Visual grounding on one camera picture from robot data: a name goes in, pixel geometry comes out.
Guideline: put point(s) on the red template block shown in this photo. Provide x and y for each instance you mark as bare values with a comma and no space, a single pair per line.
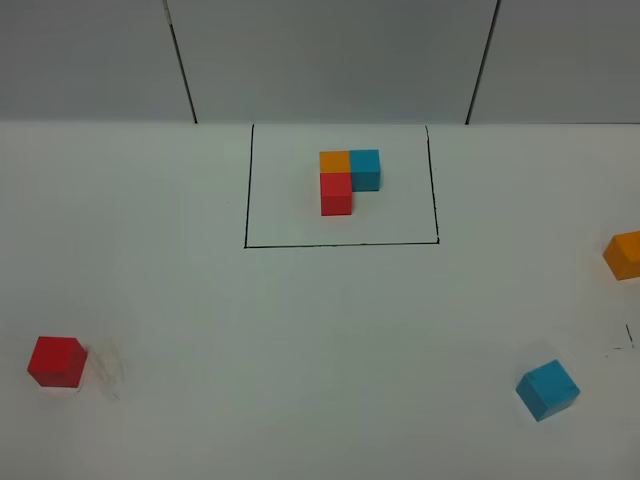
336,194

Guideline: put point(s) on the orange template block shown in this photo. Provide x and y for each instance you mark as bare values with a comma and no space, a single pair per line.
334,162

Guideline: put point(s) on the blue template block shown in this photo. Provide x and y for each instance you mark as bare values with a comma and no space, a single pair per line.
365,170

